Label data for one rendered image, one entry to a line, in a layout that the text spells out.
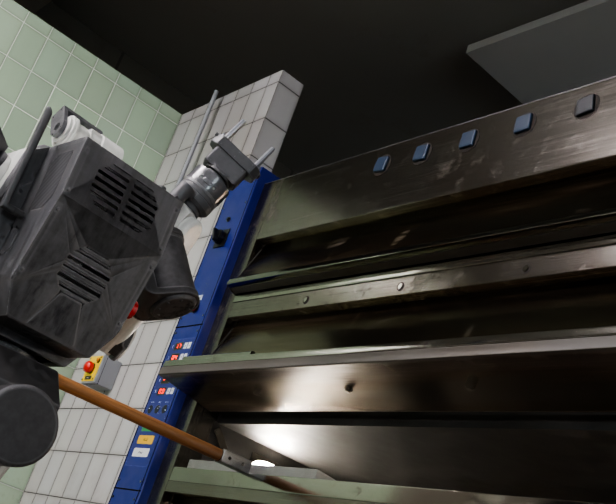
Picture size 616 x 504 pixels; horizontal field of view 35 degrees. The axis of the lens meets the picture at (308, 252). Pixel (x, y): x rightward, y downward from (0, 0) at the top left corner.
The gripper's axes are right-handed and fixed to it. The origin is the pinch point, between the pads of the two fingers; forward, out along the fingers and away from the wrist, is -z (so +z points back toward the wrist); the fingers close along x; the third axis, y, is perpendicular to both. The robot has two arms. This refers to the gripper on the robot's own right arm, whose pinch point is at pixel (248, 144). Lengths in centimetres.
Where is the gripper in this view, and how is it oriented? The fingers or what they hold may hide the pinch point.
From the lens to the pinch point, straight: 207.0
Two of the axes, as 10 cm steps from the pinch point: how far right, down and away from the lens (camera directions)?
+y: -2.1, 2.0, 9.6
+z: -6.6, 7.0, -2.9
